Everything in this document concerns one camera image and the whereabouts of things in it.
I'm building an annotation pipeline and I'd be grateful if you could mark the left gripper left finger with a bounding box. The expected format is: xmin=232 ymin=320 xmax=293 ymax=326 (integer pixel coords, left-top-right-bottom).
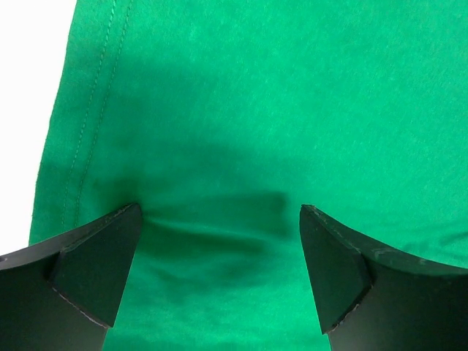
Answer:
xmin=1 ymin=204 xmax=142 ymax=350

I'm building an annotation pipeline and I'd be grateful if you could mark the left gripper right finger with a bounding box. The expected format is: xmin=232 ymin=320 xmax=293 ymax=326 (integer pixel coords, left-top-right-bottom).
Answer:
xmin=299 ymin=205 xmax=467 ymax=351

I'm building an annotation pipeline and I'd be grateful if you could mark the green t shirt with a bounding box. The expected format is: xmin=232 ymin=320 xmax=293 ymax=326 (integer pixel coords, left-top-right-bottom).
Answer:
xmin=30 ymin=1 xmax=467 ymax=350

